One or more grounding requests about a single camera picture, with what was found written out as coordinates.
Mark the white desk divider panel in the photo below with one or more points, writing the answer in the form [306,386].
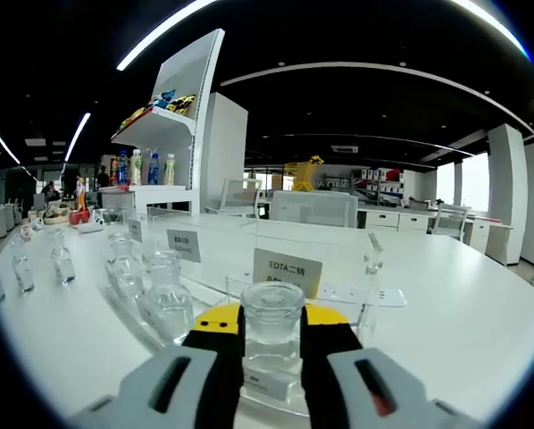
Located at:
[311,210]

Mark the white label sheet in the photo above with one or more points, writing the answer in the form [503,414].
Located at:
[383,297]

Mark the storage rack with white boxes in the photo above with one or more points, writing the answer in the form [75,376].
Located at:
[374,183]

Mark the woven basket with food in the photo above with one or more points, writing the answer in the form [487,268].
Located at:
[56,216]

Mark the white mesh office chair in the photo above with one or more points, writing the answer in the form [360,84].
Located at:
[450,219]
[242,192]

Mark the small red basket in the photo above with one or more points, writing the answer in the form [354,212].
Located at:
[79,218]

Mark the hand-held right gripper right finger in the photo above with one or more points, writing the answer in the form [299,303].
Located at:
[325,362]

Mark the white office desk row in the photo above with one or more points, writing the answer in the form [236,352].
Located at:
[383,220]

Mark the clear acrylic reagent rack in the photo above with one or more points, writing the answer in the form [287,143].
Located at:
[287,270]

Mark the long curved ceiling light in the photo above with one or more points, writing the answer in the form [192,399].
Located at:
[124,64]

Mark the row of colourful snack packets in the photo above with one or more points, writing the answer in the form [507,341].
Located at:
[177,103]

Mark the white display shelf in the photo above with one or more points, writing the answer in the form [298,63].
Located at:
[224,147]

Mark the white flat tray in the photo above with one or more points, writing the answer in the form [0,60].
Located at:
[89,228]

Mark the ceiling air conditioner vent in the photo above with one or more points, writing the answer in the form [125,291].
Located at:
[344,148]

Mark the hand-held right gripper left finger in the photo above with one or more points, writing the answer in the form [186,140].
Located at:
[213,362]

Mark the row of drink bottles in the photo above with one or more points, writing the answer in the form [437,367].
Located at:
[136,167]

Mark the short ceiling light strip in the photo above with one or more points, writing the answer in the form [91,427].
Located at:
[5,145]
[77,136]

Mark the white game controller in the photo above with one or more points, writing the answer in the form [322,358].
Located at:
[98,216]

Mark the small anatomy figure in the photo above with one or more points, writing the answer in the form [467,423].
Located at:
[81,194]

